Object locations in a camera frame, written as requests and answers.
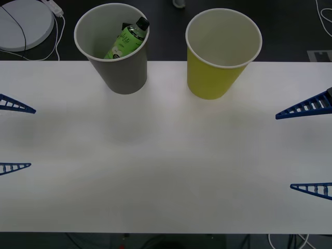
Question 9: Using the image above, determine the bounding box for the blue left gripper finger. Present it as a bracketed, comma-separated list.
[0, 162, 32, 176]
[0, 93, 37, 114]

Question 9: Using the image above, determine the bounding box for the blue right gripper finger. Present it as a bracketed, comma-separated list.
[289, 183, 332, 201]
[275, 87, 332, 120]

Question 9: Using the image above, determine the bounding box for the grey floor plate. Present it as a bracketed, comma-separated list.
[307, 50, 332, 62]

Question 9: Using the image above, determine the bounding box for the yellow-green plastic waste bin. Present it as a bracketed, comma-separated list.
[185, 8, 263, 100]

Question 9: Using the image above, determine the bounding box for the white round disc base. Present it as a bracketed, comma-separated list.
[0, 0, 56, 52]

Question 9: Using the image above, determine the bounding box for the grey plastic waste bin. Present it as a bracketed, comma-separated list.
[74, 3, 151, 95]

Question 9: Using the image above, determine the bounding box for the white power strip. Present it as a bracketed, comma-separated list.
[41, 0, 64, 17]

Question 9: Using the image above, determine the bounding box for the white cable under table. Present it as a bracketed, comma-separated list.
[268, 233, 312, 249]

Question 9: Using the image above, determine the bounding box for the white power strip cable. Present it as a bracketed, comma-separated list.
[0, 14, 66, 62]

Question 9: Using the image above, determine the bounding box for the thin black cable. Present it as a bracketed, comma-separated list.
[0, 4, 28, 62]

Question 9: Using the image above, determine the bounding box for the white looped cable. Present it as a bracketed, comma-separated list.
[315, 0, 332, 39]

